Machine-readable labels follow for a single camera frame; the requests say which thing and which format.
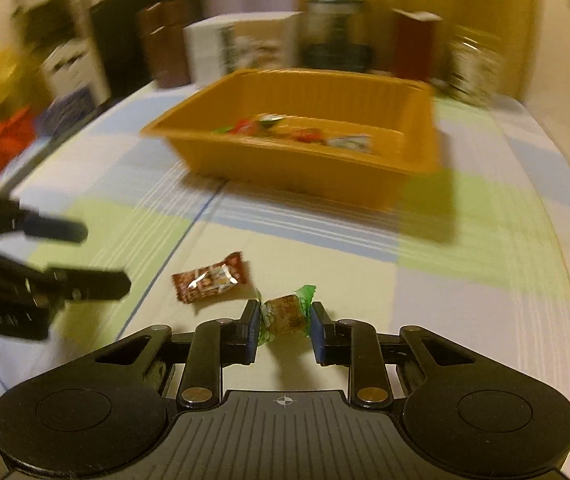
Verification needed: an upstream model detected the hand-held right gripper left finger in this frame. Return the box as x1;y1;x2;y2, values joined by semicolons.
92;300;261;408

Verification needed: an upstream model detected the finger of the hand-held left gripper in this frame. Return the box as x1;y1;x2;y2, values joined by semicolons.
40;267;132;306
12;209;89;245

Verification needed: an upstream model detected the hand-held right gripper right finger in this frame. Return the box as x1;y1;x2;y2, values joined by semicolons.
309;301;478;407

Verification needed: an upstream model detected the green-wrapped brown candy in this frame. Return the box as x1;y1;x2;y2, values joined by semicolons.
259;283;319;346

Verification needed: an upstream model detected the brown snack packet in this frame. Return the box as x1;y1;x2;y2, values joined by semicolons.
171;251;251;305

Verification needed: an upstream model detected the orange plastic tray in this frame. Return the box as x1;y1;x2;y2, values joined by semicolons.
139;67;444;213

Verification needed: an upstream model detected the red gift bag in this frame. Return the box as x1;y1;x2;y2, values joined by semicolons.
0;107;39;182

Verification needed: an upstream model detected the blue printed box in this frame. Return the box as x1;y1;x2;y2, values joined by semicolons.
39;85;100;137

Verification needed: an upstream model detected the yellow bag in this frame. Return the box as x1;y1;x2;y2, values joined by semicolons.
0;49;32;112

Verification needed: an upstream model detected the white carved chair back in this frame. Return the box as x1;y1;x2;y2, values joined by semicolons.
39;42;96;102

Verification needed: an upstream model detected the plaid tablecloth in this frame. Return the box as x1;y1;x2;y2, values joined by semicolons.
0;77;570;480

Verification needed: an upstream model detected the black flat panel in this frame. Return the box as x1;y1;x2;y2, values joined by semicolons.
89;0;207;107

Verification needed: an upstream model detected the silver white candy packet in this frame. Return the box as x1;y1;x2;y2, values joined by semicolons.
326;133;372;154

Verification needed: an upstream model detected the brown cylindrical canister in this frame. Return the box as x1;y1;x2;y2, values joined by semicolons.
136;0;192;89

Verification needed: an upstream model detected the dark shelf clutter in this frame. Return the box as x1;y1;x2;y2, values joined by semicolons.
12;0;76;57

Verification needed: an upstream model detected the white printed box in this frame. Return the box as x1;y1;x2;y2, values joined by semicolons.
183;11;301;84

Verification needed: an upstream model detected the glass jar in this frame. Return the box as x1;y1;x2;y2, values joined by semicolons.
300;0;374;74

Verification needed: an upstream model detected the red carton box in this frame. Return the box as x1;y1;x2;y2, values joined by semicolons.
391;8;442;84

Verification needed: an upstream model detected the peanut jar gold lid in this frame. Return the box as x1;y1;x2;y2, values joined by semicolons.
444;29;507;107

